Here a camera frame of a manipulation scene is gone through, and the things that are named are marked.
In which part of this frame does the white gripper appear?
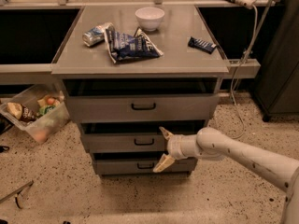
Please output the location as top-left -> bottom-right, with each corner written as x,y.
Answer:
153,126 -> 187,173

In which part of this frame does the grey drawer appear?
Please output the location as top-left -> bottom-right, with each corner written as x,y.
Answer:
64,77 -> 219,123
90,150 -> 199,175
78,119 -> 207,154

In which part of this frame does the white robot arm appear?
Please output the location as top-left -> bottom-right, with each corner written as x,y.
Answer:
153,127 -> 299,224

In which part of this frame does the grey bottom drawer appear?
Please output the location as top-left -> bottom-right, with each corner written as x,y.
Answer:
90,150 -> 199,175

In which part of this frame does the grey drawer cabinet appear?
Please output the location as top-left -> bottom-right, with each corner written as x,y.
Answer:
50,5 -> 231,178

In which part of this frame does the grey top drawer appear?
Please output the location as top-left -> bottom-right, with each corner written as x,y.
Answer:
64,77 -> 219,123

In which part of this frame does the dark blue snack bar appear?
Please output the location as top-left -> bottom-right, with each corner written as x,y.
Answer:
188,36 -> 217,54

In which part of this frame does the blue chip bag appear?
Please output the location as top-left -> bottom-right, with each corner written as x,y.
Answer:
105,28 -> 164,63

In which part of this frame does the red apple in bin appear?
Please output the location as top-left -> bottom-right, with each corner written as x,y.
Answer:
47,97 -> 55,105

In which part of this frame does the dark cabinet on right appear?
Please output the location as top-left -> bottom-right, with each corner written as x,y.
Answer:
253,0 -> 299,122

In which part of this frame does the green packet in bin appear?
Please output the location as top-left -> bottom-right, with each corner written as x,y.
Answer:
38,105 -> 55,116

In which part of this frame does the clear plastic bin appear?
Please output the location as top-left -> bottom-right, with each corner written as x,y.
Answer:
0,84 -> 69,143

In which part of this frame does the white bowl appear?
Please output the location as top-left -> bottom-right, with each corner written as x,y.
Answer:
135,7 -> 164,31

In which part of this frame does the crushed silver blue can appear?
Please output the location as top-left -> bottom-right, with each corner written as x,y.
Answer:
82,22 -> 114,47

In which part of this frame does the brown snack bag in bin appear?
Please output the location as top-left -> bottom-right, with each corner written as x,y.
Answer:
7,103 -> 36,122

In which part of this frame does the metal bar on floor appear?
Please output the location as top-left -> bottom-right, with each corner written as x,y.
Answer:
0,180 -> 34,209

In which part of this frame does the white power cable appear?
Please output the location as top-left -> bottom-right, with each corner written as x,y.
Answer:
213,4 -> 260,140

